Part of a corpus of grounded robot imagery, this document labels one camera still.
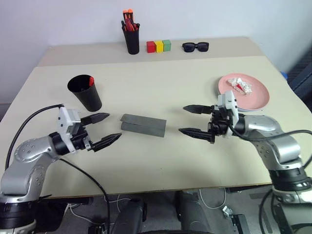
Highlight red pen in holder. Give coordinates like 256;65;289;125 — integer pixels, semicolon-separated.
125;19;137;32

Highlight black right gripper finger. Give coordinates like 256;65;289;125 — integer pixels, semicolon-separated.
183;104;215;115
178;128;215;144

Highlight crumpled silver red wrapper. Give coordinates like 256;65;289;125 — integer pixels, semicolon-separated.
227;77;253;96

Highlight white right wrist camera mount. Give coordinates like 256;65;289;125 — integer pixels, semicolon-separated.
217;90;239;138

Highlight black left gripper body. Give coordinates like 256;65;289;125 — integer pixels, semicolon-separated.
70;122;95;153

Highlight dark rounded shape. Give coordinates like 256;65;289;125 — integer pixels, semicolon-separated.
175;191;208;234
114;197;148;234

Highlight pink plate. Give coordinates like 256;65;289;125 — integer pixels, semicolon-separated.
217;72;270;111

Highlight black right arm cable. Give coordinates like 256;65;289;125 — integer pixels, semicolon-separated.
229;125;312;142

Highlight long black cable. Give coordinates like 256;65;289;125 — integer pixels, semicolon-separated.
59;158;110;234

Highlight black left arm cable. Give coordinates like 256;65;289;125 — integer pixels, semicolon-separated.
4;104;64;170

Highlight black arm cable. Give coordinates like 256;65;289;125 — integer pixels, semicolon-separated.
4;104;64;170
229;125;312;142

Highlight white floor cable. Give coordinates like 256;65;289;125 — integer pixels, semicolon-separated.
199;187;228;210

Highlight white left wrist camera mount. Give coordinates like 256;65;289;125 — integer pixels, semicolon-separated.
57;106;81;153

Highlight black pen holder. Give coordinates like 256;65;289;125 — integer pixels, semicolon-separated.
121;20;141;55

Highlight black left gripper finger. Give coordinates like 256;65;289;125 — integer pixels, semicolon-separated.
91;133;122;153
80;113;110;126

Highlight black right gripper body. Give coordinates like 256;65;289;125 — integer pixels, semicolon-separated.
207;104;232;144

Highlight black sunglasses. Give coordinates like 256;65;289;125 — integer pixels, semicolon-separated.
182;42;210;53

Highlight grey glasses case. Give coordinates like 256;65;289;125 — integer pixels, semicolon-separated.
120;113;167;138

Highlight black plastic cup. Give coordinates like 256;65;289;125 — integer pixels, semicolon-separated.
67;74;102;112

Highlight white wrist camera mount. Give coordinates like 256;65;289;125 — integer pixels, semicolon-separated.
57;106;81;153
217;90;239;138

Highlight black mesh chair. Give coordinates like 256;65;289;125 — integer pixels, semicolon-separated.
287;52;312;104

